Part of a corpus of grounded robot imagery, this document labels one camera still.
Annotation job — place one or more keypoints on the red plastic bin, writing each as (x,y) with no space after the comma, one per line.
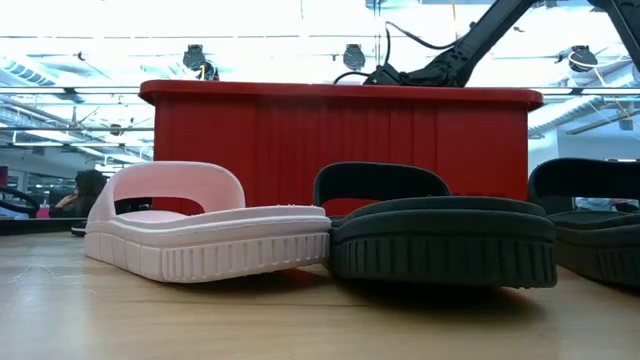
(300,135)

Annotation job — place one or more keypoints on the black slide sandal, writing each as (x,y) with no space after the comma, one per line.
(440,240)
(595,240)

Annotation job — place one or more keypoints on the pink slide sandal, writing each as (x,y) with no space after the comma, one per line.
(225,240)

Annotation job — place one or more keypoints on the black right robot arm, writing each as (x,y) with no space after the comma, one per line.
(480,35)

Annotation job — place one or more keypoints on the black round ceiling fixture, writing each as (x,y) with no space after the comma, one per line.
(354,56)
(194,56)
(582,57)

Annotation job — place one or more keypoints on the person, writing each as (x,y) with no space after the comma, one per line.
(87,192)

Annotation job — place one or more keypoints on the black aluminium frame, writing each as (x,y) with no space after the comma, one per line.
(30,226)

